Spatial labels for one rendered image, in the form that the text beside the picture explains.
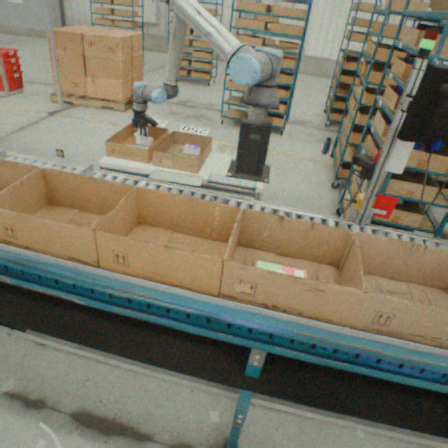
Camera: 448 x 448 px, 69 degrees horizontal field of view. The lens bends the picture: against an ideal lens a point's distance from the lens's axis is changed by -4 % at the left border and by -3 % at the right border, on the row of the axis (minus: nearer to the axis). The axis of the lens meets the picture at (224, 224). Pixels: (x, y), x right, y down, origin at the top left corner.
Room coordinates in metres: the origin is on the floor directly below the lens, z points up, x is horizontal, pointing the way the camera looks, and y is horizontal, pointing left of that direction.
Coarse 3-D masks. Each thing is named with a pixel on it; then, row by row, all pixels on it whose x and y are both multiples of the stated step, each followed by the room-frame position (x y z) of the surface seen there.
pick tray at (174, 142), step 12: (180, 132) 2.19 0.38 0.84; (168, 144) 2.10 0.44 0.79; (180, 144) 2.18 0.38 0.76; (192, 144) 2.18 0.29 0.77; (204, 144) 2.17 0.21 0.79; (156, 156) 1.82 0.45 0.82; (168, 156) 1.81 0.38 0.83; (180, 156) 1.80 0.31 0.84; (204, 156) 1.93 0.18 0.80; (168, 168) 1.81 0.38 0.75; (180, 168) 1.80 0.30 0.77; (192, 168) 1.79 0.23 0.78
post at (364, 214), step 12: (420, 60) 1.47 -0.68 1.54; (420, 72) 1.47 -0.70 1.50; (408, 84) 1.48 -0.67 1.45; (396, 120) 1.47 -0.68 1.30; (396, 132) 1.47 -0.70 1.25; (384, 144) 1.50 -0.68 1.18; (384, 156) 1.47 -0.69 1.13; (384, 168) 1.47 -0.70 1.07; (372, 180) 1.47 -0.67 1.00; (372, 192) 1.47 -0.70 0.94; (360, 204) 1.50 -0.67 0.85; (348, 216) 1.52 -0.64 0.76; (360, 216) 1.47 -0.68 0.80
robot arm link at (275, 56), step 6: (258, 48) 1.88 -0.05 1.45; (264, 48) 1.86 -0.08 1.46; (270, 48) 1.91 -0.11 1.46; (270, 54) 1.85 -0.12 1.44; (276, 54) 1.86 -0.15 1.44; (282, 54) 1.91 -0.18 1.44; (270, 60) 1.82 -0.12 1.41; (276, 60) 1.87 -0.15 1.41; (276, 66) 1.86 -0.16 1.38; (276, 72) 1.87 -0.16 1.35; (270, 78) 1.85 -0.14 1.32; (276, 78) 1.89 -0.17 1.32; (270, 84) 1.86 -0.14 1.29; (276, 84) 1.90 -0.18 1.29
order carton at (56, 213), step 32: (0, 192) 0.89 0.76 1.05; (32, 192) 1.03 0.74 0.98; (64, 192) 1.09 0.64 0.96; (96, 192) 1.07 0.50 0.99; (128, 192) 1.00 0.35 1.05; (0, 224) 0.81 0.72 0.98; (32, 224) 0.79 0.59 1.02; (64, 224) 0.77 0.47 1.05; (96, 224) 1.00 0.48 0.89; (64, 256) 0.78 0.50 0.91; (96, 256) 0.76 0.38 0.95
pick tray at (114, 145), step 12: (120, 132) 2.08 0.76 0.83; (132, 132) 2.25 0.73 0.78; (156, 132) 2.23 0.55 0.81; (168, 132) 2.20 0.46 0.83; (108, 144) 1.87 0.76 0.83; (120, 144) 1.86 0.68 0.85; (132, 144) 2.08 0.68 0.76; (144, 144) 2.10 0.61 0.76; (156, 144) 1.98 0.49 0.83; (108, 156) 1.87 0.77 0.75; (120, 156) 1.86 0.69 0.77; (132, 156) 1.85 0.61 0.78; (144, 156) 1.84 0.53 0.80
